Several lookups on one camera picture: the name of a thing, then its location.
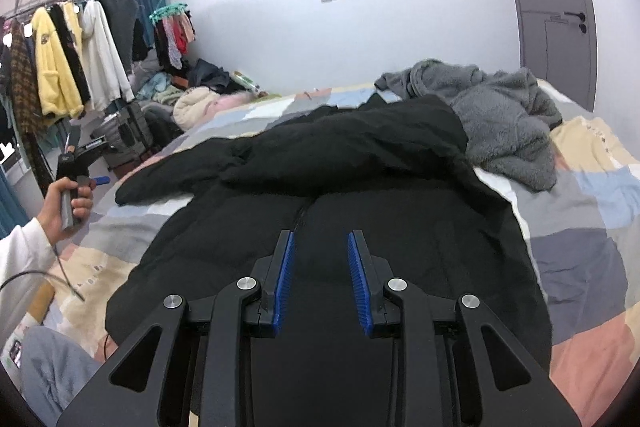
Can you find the green sock hanger with clothes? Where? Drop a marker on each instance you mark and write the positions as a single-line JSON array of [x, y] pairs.
[[172, 37]]

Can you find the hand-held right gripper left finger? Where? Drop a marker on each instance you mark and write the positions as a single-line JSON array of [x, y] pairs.
[[282, 287]]

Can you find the cream fleece garment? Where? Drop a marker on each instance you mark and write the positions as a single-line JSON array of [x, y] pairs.
[[192, 107]]

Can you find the person's left hand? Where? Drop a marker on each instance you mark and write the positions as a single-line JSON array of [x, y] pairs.
[[55, 212]]

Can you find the dark grey hanging garment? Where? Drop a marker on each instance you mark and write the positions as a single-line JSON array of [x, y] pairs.
[[120, 17]]

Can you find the patchwork bed sheet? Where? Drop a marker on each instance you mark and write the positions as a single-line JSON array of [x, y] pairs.
[[575, 267]]

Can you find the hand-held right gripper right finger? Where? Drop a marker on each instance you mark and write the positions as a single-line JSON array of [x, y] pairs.
[[361, 287]]

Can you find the grey suitcase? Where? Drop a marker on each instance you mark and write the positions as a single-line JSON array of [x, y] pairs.
[[125, 132]]

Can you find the black hanging garment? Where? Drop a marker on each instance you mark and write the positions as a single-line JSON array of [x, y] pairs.
[[75, 57]]

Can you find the grey fleece garment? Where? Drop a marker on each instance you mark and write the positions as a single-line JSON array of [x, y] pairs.
[[500, 127]]

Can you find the person's left forearm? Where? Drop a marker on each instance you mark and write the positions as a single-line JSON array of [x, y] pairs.
[[22, 257]]

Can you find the white fleece jacket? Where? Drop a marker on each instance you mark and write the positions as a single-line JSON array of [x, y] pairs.
[[105, 57]]

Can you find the teal curtain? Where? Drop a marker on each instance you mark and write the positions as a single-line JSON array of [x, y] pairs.
[[10, 202]]

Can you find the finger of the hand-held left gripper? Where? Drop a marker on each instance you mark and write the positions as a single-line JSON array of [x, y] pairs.
[[97, 148], [100, 181]]

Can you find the black padded jacket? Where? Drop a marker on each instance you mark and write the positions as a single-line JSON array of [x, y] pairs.
[[375, 177]]

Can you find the yellow fleece jacket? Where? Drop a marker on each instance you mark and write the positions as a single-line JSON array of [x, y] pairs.
[[52, 67]]

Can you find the pile of clothes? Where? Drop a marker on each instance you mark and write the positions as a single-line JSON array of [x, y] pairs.
[[210, 79]]

